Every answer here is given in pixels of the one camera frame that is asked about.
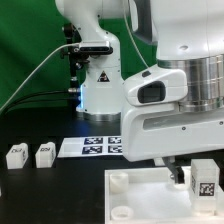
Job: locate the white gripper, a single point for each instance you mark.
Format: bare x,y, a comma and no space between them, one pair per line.
157,131

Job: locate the white square tabletop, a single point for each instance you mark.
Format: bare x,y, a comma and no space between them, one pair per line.
150,196

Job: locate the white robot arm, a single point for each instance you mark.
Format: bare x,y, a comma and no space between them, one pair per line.
189,72

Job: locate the white sheet with tags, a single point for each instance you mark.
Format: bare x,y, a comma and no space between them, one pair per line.
90,146

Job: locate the grey camera on stand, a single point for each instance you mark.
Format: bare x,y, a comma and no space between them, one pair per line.
101,47

